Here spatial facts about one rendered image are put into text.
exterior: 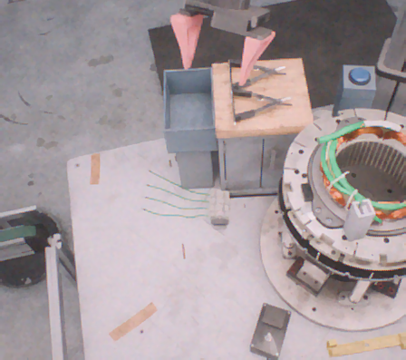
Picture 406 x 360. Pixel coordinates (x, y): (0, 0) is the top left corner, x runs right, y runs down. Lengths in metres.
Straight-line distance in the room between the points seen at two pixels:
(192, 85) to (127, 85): 1.42
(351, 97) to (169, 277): 0.58
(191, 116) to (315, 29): 1.72
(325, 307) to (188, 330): 0.30
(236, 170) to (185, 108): 0.19
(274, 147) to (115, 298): 0.49
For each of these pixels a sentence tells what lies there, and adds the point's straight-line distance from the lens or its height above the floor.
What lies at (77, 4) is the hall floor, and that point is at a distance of 3.13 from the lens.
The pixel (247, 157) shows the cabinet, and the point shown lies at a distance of 1.15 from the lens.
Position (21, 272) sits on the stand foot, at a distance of 2.20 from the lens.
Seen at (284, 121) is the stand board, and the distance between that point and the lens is 1.07.
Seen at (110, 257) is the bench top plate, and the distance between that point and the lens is 1.26.
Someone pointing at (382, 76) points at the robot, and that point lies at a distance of 1.41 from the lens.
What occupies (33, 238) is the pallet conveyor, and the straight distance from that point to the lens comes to 1.37.
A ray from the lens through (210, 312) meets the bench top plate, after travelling 1.18.
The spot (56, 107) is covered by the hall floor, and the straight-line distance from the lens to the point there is 2.62.
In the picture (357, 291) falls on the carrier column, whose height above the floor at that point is 0.88.
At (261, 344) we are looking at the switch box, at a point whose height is 0.83.
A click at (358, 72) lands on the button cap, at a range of 1.21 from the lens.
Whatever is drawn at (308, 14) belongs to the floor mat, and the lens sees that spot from 2.90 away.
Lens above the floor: 1.91
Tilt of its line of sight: 56 degrees down
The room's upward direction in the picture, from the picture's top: 6 degrees counter-clockwise
